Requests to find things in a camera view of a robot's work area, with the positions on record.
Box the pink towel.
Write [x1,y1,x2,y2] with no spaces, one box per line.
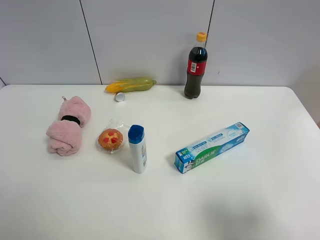
[46,96,92,156]

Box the white blue shampoo bottle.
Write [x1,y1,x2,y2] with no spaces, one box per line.
[128,124,147,174]

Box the yellow green corn cob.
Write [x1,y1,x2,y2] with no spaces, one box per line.
[105,77,157,94]

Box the small white bottle cap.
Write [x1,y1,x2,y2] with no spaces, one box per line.
[114,92,126,102]

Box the blue green toothpaste box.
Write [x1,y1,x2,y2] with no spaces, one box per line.
[174,122,250,174]

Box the wrapped fruit tart pastry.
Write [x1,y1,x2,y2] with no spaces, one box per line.
[96,119,128,154]

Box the cola bottle yellow cap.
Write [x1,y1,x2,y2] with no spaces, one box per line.
[184,32,208,99]

